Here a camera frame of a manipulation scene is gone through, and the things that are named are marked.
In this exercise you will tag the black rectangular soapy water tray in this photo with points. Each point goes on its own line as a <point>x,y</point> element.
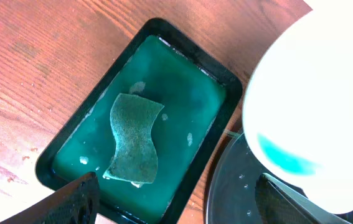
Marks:
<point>199,96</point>

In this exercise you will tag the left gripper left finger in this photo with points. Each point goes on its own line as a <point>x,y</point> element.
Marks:
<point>77,202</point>

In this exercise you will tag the green scrub sponge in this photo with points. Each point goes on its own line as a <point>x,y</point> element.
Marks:
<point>135,159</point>

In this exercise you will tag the round black tray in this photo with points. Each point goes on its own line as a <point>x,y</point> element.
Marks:
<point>231,196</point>

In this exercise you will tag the white plate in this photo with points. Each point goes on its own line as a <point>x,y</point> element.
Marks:
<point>298,107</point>

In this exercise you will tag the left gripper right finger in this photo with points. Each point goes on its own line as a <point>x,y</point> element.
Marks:
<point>280,204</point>

